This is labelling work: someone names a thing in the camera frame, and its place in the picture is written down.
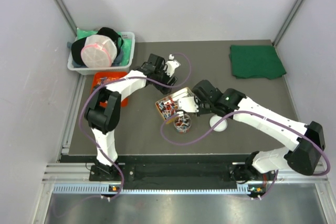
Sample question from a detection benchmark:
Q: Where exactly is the white cable duct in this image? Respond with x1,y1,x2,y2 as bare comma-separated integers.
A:
53,184,265,195

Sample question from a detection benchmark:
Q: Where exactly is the tan candy box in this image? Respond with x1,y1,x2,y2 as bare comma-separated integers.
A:
155,87,195,124

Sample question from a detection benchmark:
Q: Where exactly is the white mesh laundry bag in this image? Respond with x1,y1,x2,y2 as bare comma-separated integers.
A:
80,35,118,68

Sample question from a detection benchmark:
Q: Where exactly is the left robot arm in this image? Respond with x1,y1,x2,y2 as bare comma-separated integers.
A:
84,54,181,181

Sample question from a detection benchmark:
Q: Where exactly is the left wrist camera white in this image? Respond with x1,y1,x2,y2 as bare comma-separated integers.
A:
164,54,181,77

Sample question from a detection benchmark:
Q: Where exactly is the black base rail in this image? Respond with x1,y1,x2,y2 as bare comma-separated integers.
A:
59,153,283,189

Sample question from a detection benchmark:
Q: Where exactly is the orange candy tray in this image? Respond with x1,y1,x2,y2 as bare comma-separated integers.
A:
90,71,128,108

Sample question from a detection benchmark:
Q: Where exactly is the white plastic basket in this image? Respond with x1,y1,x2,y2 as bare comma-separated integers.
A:
67,27,135,76

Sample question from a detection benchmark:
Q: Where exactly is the purple cable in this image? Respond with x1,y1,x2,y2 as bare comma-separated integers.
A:
78,52,192,201
160,111,331,201

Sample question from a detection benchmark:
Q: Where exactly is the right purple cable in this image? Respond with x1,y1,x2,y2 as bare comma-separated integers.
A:
160,111,331,201

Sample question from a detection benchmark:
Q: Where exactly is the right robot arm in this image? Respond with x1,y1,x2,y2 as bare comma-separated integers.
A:
192,80,325,180

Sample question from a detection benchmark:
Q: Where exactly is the green patterned cloth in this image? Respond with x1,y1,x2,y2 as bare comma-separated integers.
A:
76,26,133,65

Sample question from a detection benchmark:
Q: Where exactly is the clear plastic cup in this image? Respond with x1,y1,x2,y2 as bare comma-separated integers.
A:
173,114,192,133

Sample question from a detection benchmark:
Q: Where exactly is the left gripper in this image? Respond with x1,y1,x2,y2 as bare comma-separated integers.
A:
152,65,176,94

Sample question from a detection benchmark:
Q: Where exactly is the black cap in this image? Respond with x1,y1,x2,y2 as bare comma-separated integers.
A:
71,26,124,65

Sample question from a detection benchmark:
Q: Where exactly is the dark green folded cloth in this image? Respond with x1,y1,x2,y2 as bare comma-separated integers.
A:
229,45,287,80

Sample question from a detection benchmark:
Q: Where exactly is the white round lid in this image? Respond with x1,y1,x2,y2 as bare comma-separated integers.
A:
209,115,228,132

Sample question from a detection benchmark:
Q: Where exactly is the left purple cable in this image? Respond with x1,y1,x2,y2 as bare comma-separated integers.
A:
78,52,192,201

